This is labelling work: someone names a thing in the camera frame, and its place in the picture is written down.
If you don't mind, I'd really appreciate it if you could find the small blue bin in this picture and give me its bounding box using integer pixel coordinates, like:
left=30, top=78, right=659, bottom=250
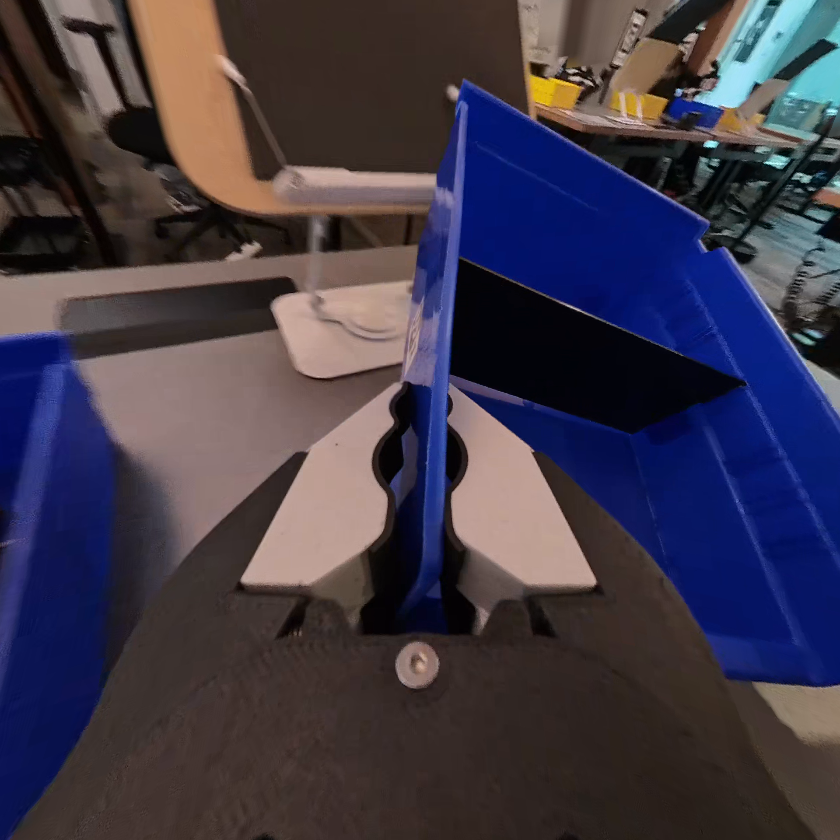
left=664, top=97, right=724, bottom=130

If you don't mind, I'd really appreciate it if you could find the black bin divider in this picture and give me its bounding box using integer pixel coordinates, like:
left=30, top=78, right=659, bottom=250
left=451, top=258, right=748, bottom=434

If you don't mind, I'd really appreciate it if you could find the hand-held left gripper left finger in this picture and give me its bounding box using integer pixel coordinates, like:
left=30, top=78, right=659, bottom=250
left=239, top=384, right=411, bottom=614

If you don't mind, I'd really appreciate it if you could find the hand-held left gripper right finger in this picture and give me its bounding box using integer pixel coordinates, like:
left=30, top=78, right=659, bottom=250
left=445, top=386, right=598, bottom=614

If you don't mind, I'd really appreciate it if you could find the black office chair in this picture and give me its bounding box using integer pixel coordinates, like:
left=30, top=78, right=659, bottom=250
left=105, top=105, right=263, bottom=260

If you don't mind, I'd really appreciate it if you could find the yellow plastic bin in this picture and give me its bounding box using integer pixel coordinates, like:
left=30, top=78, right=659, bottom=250
left=528, top=74, right=584, bottom=109
left=609, top=91, right=672, bottom=120

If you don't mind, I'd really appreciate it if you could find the long wooden work table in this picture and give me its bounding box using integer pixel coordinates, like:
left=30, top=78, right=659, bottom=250
left=533, top=104, right=840, bottom=153

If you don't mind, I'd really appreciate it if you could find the white desk stand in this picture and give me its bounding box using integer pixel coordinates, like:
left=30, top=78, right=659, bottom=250
left=215, top=54, right=460, bottom=380

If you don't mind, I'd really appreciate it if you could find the small cardboard box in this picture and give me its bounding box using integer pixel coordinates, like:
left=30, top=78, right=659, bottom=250
left=616, top=36, right=689, bottom=93

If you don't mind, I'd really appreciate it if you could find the blue plastic bin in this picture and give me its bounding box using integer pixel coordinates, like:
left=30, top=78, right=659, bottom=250
left=394, top=79, right=840, bottom=688
left=0, top=330, right=120, bottom=837

